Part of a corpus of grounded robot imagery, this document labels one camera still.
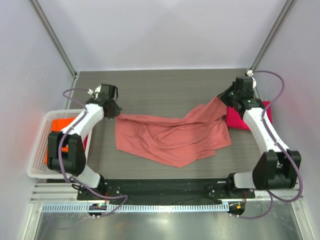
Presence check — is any salmon pink t shirt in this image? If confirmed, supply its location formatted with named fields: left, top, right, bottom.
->
left=115, top=97, right=232, bottom=168

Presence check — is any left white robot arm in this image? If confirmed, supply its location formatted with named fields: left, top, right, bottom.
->
left=47, top=83, right=122, bottom=200

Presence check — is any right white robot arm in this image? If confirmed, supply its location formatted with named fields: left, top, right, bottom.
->
left=218, top=76, right=302, bottom=198

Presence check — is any folded magenta t shirt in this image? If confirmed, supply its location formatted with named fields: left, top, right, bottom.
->
left=225, top=100, right=273, bottom=131

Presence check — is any magenta shirt in basket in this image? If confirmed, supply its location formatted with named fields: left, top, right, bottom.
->
left=83, top=132, right=92, bottom=152

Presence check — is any orange t shirt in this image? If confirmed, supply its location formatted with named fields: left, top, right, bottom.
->
left=44, top=117, right=76, bottom=164

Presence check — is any white plastic basket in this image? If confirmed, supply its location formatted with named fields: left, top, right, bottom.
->
left=27, top=109, right=92, bottom=180

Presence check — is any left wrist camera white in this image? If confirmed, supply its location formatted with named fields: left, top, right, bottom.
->
left=87, top=85, right=102, bottom=98

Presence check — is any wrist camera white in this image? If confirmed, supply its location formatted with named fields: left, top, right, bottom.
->
left=245, top=70, right=257, bottom=89
left=87, top=85, right=102, bottom=98

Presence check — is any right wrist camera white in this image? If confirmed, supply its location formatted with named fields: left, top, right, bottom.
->
left=245, top=70, right=257, bottom=89

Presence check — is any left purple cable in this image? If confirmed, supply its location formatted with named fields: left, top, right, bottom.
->
left=57, top=87, right=128, bottom=230

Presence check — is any left aluminium frame post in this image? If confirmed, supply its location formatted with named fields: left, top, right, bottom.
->
left=28, top=0, right=77, bottom=79

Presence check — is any aluminium frame post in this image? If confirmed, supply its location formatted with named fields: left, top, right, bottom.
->
left=247, top=0, right=297, bottom=75
left=28, top=0, right=77, bottom=79

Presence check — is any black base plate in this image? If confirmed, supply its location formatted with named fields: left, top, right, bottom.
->
left=76, top=177, right=256, bottom=202

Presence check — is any right aluminium frame post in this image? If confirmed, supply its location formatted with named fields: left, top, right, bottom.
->
left=247, top=0, right=297, bottom=75

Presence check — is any slotted cable duct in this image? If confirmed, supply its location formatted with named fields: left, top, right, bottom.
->
left=42, top=202, right=229, bottom=213

